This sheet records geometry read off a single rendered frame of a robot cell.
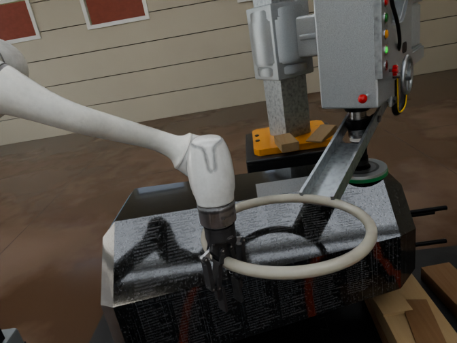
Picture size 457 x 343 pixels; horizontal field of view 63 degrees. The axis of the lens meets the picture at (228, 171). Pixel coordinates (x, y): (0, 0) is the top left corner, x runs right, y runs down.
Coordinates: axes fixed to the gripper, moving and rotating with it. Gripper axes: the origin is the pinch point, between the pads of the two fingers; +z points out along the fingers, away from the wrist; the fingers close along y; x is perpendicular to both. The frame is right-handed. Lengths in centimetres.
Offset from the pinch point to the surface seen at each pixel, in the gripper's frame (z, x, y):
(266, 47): -59, 90, 109
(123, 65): -65, 647, 267
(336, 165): -15, 12, 64
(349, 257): -10.4, -22.9, 19.2
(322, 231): 10, 15, 57
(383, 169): -7, 8, 88
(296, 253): 16, 19, 45
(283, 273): -10.3, -15.5, 5.0
